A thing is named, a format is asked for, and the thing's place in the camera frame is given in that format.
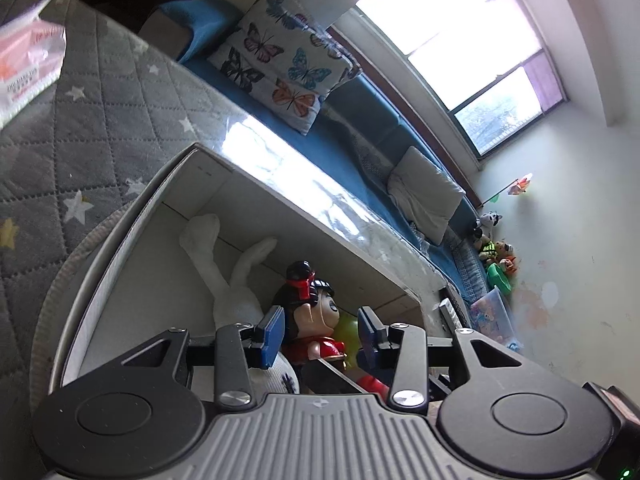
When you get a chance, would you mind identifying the red black cartoon doll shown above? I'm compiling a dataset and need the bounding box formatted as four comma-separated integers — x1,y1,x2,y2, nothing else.
272,260,347,393

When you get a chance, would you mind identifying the white knitted plush rabbit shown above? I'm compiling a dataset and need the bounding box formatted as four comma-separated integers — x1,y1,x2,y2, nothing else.
179,214,299,400

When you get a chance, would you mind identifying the red balloon toy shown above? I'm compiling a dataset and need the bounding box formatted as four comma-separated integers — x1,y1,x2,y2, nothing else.
356,370,390,401

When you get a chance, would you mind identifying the green balloon toy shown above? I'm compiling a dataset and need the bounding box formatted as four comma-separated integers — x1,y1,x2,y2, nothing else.
333,312,360,368

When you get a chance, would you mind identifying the white remote control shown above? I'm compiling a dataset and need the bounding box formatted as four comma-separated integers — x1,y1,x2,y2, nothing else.
438,298,464,334

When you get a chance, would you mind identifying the clear plastic toy bin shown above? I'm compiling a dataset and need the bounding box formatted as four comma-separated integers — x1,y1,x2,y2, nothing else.
469,286,523,352

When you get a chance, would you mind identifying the green toy basket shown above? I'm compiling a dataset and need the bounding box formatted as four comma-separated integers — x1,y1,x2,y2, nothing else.
487,259,516,296

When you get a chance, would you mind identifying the white cardboard storage box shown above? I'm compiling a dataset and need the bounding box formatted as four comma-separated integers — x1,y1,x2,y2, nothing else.
30,145,423,402

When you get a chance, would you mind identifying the white plain cushion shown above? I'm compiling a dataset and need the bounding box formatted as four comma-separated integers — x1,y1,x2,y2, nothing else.
387,146,465,245

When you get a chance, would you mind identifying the black white plush dog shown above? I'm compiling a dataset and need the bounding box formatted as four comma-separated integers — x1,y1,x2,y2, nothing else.
473,211,502,240

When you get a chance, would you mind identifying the blue sofa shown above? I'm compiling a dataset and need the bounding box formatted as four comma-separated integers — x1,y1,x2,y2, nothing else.
140,0,491,304

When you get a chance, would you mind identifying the colourful pinwheel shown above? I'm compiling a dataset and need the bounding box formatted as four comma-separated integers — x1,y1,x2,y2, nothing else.
482,172,533,206

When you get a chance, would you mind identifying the grey quilted star tablecloth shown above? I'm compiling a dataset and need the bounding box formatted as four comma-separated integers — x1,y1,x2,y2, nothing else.
1,0,229,479

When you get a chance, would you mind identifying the butterfly print pillow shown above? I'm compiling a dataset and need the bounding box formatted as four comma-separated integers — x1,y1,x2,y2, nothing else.
208,0,360,136

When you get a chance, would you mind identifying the black tracking device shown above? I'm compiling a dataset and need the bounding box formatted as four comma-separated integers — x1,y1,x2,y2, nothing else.
582,382,640,480

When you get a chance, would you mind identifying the window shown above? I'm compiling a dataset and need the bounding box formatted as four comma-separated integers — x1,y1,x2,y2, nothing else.
334,0,565,159

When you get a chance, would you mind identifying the tissue pack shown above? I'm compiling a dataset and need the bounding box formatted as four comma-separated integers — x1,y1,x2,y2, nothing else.
1,0,66,128

